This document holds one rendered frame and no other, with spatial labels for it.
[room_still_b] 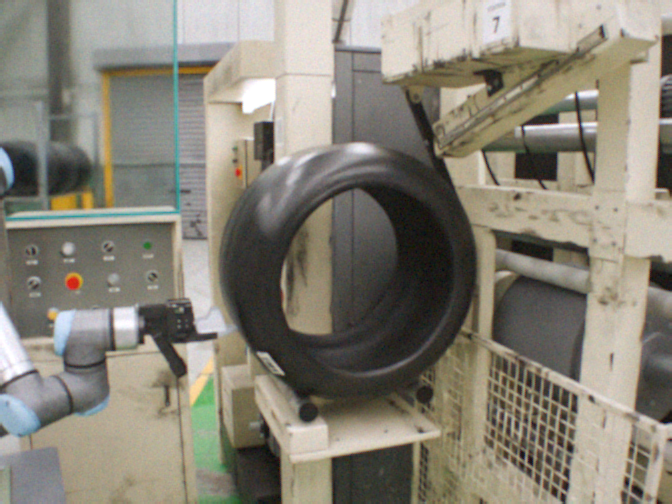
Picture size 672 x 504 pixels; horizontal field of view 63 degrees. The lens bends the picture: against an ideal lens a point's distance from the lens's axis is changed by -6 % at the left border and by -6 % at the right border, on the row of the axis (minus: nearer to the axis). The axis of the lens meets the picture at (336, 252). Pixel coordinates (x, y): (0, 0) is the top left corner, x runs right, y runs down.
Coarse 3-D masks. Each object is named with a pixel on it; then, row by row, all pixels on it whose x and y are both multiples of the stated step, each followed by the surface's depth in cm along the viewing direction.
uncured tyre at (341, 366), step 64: (256, 192) 122; (320, 192) 116; (384, 192) 150; (448, 192) 128; (256, 256) 114; (448, 256) 146; (256, 320) 117; (384, 320) 156; (448, 320) 130; (320, 384) 123; (384, 384) 128
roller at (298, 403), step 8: (272, 376) 145; (280, 384) 138; (288, 392) 132; (296, 392) 129; (288, 400) 131; (296, 400) 126; (304, 400) 125; (296, 408) 125; (304, 408) 123; (312, 408) 123; (304, 416) 123; (312, 416) 124
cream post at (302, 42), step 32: (288, 0) 145; (320, 0) 148; (288, 32) 146; (320, 32) 149; (288, 64) 148; (320, 64) 151; (288, 96) 149; (320, 96) 152; (288, 128) 150; (320, 128) 153; (320, 224) 157; (288, 256) 156; (320, 256) 158; (288, 288) 157; (320, 288) 160; (288, 320) 158; (320, 320) 161; (288, 480) 169; (320, 480) 169
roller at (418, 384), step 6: (414, 384) 135; (420, 384) 134; (426, 384) 134; (408, 390) 136; (414, 390) 133; (420, 390) 132; (426, 390) 133; (432, 390) 133; (414, 396) 133; (420, 396) 132; (426, 396) 133; (432, 396) 133; (420, 402) 133; (426, 402) 133
